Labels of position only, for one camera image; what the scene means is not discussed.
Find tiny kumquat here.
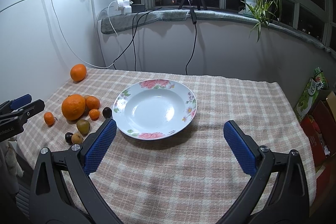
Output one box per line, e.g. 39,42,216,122
43,112,56,127

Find large orange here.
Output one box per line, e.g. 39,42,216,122
61,94,86,121

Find dark plum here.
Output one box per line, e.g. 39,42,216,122
102,107,112,119
64,132,73,145

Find brown longan fruit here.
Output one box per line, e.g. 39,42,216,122
71,133,84,144

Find green kiwi fruit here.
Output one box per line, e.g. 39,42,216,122
76,119,91,136

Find medium orange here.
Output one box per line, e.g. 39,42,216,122
70,64,87,82

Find small mandarin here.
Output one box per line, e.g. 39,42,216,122
89,109,100,121
84,96,100,110

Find red cardboard box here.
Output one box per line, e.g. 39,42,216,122
301,100,335,166

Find green carton box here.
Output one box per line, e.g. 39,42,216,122
293,67,329,123

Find grey windowsill mat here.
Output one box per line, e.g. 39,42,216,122
100,10,335,58

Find floral white plate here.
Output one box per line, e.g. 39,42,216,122
112,79,198,141

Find white power strip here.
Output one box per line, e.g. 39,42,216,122
112,0,133,15

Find black power adapter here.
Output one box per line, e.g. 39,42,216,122
131,4,145,13

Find white cable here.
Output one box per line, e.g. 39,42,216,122
49,0,124,69

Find black ring light cable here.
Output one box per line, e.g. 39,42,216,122
185,7,198,76

